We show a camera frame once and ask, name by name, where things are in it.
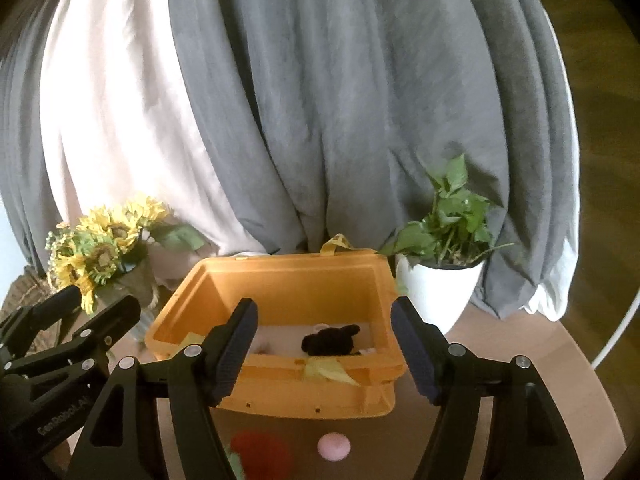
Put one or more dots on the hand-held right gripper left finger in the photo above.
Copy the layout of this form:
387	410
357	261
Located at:
237	355

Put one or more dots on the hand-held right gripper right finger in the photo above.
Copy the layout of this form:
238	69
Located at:
415	355

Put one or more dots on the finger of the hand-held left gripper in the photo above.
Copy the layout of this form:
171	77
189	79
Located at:
112	322
55	305

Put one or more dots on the orange plastic basket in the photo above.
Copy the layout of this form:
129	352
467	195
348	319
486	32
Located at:
280	385

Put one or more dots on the red and green plush toy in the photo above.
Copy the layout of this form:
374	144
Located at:
265	455

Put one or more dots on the pink egg-shaped sponge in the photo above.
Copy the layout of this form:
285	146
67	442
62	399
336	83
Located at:
333	446

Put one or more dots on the brown patterned fabric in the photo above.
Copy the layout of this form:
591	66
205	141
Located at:
22	285

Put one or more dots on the grey-green pleated vase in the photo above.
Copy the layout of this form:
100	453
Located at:
137	280

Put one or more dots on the white plant pot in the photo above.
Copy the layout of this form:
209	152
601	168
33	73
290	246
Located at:
435	295

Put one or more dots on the artificial sunflower bouquet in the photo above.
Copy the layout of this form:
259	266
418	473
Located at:
105	255

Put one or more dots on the black plush toy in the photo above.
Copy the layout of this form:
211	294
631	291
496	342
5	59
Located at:
327	340

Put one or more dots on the green leafy plant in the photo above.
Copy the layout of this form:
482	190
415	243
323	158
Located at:
450	220

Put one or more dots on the white sheer curtain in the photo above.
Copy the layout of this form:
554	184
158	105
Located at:
552	285

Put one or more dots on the pale pink curtain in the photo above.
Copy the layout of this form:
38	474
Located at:
115	85

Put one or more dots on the grey curtain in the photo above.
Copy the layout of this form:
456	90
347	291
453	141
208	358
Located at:
325	85

